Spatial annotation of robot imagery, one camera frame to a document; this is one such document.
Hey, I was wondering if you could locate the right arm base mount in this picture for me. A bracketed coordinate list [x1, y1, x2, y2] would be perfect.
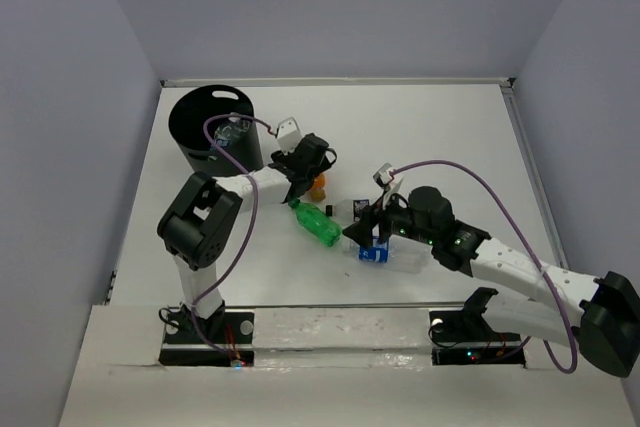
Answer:
[428, 310, 526, 367]

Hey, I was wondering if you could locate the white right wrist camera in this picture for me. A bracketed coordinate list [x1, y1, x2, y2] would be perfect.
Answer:
[373, 163, 404, 209]

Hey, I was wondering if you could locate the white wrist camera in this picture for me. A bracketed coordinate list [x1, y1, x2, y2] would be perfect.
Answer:
[373, 163, 404, 209]
[276, 117, 303, 155]

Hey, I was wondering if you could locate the clear crushed label-less bottle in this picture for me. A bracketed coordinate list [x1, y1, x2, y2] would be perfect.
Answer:
[213, 117, 253, 145]

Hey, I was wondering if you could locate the green plastic bottle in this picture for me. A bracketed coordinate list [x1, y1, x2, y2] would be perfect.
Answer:
[288, 199, 342, 247]

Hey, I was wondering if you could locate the clear bottle blue-green label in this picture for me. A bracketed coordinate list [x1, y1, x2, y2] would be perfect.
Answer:
[211, 138, 235, 149]

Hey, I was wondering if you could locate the clear bottle blue label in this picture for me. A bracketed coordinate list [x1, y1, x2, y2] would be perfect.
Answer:
[340, 238, 431, 274]

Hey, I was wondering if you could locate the orange juice bottle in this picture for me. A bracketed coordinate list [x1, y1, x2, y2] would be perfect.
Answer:
[307, 173, 326, 202]

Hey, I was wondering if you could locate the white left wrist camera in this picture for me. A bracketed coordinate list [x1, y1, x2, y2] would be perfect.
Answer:
[276, 117, 303, 155]

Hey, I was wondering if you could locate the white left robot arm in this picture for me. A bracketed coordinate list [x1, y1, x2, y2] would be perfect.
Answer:
[157, 133, 337, 350]

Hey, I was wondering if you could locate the clear bottle black label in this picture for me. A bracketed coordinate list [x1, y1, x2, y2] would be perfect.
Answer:
[325, 198, 370, 224]

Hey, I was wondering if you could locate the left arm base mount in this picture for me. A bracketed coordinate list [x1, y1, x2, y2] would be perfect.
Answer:
[158, 306, 255, 369]

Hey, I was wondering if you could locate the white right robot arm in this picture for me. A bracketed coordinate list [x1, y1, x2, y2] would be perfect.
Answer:
[343, 187, 639, 378]

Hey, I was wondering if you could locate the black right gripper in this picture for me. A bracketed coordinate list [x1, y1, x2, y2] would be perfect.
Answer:
[340, 189, 436, 251]

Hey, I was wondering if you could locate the black plastic bin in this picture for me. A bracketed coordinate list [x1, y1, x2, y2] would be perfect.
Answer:
[168, 85, 264, 177]

